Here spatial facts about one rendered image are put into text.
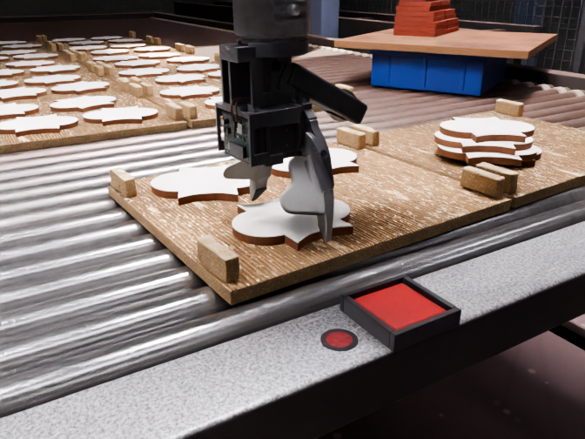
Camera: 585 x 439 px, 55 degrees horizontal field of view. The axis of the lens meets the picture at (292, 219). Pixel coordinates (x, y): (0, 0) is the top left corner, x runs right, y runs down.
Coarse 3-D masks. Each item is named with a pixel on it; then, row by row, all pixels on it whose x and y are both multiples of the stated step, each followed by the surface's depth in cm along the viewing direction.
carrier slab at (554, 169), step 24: (528, 120) 112; (384, 144) 96; (408, 144) 96; (432, 144) 96; (552, 144) 96; (576, 144) 96; (432, 168) 84; (456, 168) 84; (504, 168) 84; (528, 168) 84; (552, 168) 84; (576, 168) 84; (504, 192) 75; (528, 192) 75; (552, 192) 78
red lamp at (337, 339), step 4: (336, 332) 49; (340, 332) 49; (328, 336) 48; (332, 336) 48; (336, 336) 48; (340, 336) 48; (344, 336) 48; (348, 336) 48; (328, 340) 48; (332, 340) 48; (336, 340) 48; (340, 340) 48; (344, 340) 48; (348, 340) 48; (352, 340) 48; (332, 344) 47; (336, 344) 47; (340, 344) 47; (344, 344) 47; (348, 344) 47
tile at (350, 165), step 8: (336, 152) 88; (344, 152) 88; (352, 152) 88; (288, 160) 84; (336, 160) 84; (344, 160) 84; (352, 160) 84; (272, 168) 81; (280, 168) 80; (336, 168) 81; (344, 168) 82; (352, 168) 82; (280, 176) 80; (288, 176) 80
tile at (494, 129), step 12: (456, 120) 93; (468, 120) 93; (480, 120) 93; (492, 120) 93; (504, 120) 93; (444, 132) 89; (456, 132) 87; (468, 132) 86; (480, 132) 86; (492, 132) 86; (504, 132) 86; (516, 132) 86; (528, 132) 87
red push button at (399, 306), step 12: (396, 288) 53; (408, 288) 53; (360, 300) 51; (372, 300) 51; (384, 300) 51; (396, 300) 51; (408, 300) 51; (420, 300) 51; (372, 312) 49; (384, 312) 49; (396, 312) 49; (408, 312) 49; (420, 312) 49; (432, 312) 49; (396, 324) 48; (408, 324) 48
